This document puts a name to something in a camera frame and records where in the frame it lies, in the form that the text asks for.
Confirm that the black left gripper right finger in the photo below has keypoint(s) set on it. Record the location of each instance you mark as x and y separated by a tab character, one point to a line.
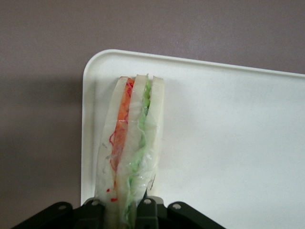
150	212

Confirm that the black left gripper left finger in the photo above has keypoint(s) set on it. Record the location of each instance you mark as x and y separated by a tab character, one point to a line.
94	213

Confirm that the triangle sandwich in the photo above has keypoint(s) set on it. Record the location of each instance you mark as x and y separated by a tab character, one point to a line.
133	148

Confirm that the beige rectangular tray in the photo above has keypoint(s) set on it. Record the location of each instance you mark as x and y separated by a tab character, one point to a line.
226	143

